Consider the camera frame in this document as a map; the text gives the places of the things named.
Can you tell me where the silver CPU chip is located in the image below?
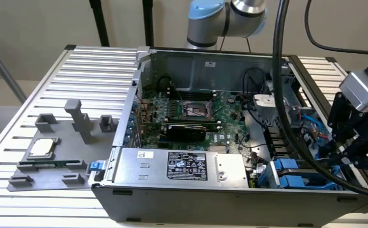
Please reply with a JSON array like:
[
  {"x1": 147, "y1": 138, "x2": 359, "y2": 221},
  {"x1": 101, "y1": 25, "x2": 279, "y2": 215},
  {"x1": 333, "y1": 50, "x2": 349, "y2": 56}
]
[{"x1": 28, "y1": 139, "x2": 56, "y2": 157}]

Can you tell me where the open black PC case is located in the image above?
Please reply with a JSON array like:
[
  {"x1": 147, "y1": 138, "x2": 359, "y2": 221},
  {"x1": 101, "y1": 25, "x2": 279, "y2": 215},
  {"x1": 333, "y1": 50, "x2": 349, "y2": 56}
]
[{"x1": 91, "y1": 46, "x2": 368, "y2": 225}]

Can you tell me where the blue case latch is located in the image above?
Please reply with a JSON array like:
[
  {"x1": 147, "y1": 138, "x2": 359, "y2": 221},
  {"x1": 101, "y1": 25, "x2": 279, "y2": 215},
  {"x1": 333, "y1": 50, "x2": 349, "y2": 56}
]
[{"x1": 88, "y1": 161, "x2": 105, "y2": 172}]

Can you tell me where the thin black cable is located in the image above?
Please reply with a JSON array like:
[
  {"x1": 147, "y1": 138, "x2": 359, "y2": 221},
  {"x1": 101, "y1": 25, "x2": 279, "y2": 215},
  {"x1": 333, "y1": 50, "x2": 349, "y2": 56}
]
[{"x1": 220, "y1": 37, "x2": 253, "y2": 52}]

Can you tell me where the CPU socket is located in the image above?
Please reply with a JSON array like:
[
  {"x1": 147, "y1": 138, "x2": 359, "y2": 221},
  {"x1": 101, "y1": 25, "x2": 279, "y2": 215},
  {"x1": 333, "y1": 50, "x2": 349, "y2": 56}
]
[{"x1": 179, "y1": 101, "x2": 219, "y2": 119}]

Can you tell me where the grey metal frame pole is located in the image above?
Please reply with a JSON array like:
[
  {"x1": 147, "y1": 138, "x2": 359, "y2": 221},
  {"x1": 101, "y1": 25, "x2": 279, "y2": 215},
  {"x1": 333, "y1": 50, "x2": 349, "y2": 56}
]
[{"x1": 0, "y1": 32, "x2": 25, "y2": 104}]

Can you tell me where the black stand pole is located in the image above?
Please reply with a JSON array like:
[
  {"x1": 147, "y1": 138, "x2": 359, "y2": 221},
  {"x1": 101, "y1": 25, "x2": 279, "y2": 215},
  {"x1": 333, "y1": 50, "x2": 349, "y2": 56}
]
[
  {"x1": 88, "y1": 0, "x2": 111, "y2": 47},
  {"x1": 143, "y1": 0, "x2": 155, "y2": 47}
]

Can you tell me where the blue wire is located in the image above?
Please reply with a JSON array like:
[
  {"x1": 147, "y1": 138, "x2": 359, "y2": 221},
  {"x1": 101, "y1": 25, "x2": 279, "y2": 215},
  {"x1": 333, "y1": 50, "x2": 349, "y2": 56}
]
[{"x1": 301, "y1": 114, "x2": 328, "y2": 157}]

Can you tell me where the silver optical drive cage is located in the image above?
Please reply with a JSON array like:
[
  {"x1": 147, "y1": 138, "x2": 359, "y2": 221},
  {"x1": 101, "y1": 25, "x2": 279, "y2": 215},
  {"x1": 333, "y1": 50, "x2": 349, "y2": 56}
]
[{"x1": 253, "y1": 66, "x2": 313, "y2": 129}]

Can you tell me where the black graphics card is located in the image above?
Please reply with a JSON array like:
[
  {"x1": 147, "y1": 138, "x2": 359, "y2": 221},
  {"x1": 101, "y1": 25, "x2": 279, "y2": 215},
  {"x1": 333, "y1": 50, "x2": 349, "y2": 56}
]
[{"x1": 160, "y1": 123, "x2": 208, "y2": 143}]

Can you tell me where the grey blue disk bay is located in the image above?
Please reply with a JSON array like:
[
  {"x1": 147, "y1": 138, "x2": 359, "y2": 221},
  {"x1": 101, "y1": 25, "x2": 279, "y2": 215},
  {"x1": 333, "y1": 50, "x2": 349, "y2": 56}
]
[{"x1": 256, "y1": 155, "x2": 352, "y2": 192}]

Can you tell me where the hard disk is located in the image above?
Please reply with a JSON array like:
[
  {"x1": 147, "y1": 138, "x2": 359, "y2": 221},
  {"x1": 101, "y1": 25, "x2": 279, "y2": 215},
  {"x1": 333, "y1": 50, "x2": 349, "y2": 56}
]
[{"x1": 271, "y1": 156, "x2": 333, "y2": 178}]

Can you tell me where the red wire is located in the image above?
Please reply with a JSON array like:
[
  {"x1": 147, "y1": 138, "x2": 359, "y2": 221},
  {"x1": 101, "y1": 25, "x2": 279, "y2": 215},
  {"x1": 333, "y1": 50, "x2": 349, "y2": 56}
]
[{"x1": 313, "y1": 133, "x2": 331, "y2": 143}]

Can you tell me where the green RAM stick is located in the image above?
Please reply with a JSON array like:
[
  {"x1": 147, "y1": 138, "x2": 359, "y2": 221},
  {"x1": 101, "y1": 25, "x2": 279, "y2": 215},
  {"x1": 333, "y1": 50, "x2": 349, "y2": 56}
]
[{"x1": 19, "y1": 161, "x2": 79, "y2": 167}]

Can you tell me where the grey parts rack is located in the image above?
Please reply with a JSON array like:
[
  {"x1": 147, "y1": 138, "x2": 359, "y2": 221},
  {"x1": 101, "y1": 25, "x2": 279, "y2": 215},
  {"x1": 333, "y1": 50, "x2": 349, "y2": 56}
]
[{"x1": 5, "y1": 99, "x2": 121, "y2": 192}]

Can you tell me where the looped black wire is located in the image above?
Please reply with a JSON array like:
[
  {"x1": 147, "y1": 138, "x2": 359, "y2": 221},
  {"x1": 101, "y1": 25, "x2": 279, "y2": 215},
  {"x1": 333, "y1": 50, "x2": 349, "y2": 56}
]
[{"x1": 243, "y1": 67, "x2": 267, "y2": 95}]

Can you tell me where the blue disk carrier handle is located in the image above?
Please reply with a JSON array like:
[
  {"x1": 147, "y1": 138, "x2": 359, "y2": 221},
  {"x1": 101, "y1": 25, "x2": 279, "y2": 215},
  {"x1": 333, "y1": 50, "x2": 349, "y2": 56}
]
[{"x1": 279, "y1": 175, "x2": 307, "y2": 190}]

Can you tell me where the curved black robot cable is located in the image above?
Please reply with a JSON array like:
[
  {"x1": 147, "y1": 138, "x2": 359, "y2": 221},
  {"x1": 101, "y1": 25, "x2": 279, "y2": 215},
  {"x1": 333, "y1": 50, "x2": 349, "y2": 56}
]
[{"x1": 304, "y1": 0, "x2": 368, "y2": 59}]

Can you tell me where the green motherboard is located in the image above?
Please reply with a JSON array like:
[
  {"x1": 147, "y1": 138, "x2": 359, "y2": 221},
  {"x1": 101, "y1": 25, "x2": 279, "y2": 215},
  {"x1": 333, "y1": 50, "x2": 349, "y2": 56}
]
[{"x1": 132, "y1": 89, "x2": 255, "y2": 152}]

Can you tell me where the silver power supply unit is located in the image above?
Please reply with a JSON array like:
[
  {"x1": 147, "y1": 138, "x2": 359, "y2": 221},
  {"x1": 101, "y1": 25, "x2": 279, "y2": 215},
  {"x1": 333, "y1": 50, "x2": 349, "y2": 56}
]
[{"x1": 112, "y1": 147, "x2": 249, "y2": 188}]

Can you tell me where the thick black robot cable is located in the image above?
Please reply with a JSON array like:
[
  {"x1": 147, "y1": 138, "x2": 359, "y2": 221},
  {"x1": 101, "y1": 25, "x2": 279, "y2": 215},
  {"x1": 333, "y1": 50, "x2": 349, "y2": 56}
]
[{"x1": 272, "y1": 0, "x2": 368, "y2": 198}]

